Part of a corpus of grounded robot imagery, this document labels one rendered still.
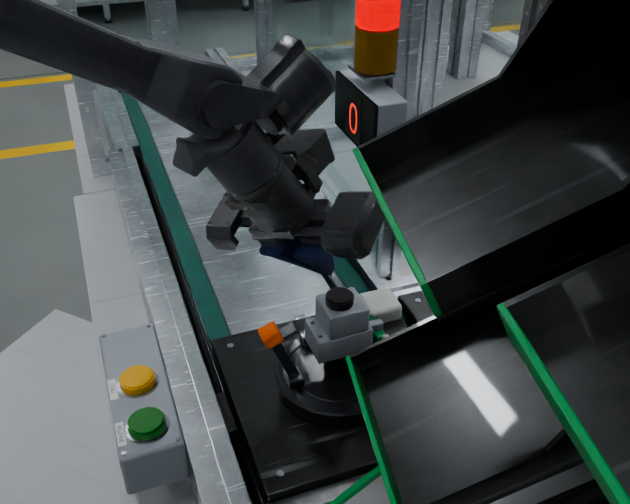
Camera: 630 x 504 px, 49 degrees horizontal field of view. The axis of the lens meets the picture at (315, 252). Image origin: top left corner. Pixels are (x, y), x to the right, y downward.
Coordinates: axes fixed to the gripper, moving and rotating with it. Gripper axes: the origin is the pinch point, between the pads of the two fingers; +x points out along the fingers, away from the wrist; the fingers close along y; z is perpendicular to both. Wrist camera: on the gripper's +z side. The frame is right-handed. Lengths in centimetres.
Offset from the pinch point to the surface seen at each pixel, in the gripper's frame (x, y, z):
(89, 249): 16, 63, 8
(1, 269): 78, 210, 36
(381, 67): -2.7, 0.6, 24.0
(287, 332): 5.7, 3.7, -6.5
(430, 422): -7.1, -21.5, -17.3
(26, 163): 87, 272, 100
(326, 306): 6.1, 0.7, -2.7
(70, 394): 12.0, 39.4, -17.5
